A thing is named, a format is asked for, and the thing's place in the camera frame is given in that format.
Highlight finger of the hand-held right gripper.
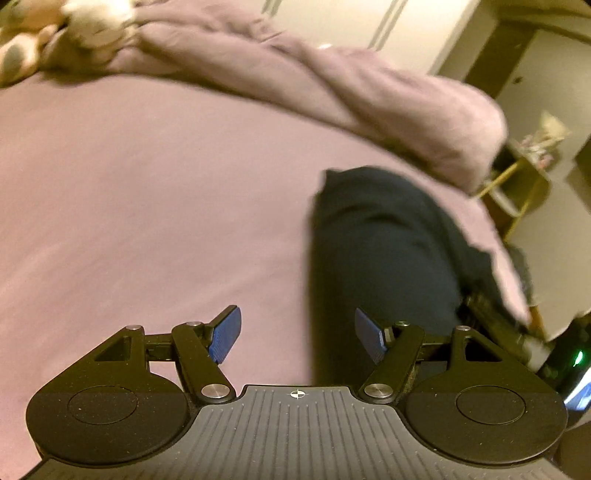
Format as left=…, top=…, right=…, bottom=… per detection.
left=463, top=294, right=552, bottom=371

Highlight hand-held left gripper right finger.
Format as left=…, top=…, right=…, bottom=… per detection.
left=353, top=307, right=529, bottom=404

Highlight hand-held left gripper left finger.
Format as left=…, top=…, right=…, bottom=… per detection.
left=65, top=305, right=243, bottom=405

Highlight dark navy pants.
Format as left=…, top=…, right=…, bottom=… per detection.
left=308, top=165, right=497, bottom=386

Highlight yellow-legged side table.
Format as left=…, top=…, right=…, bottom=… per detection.
left=473, top=143, right=552, bottom=243

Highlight bed with purple sheet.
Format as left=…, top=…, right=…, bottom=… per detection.
left=0, top=69, right=532, bottom=480

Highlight white wardrobe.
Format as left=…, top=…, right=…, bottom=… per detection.
left=261, top=0, right=483, bottom=81

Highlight white plush toy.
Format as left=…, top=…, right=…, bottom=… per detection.
left=41, top=0, right=141, bottom=72

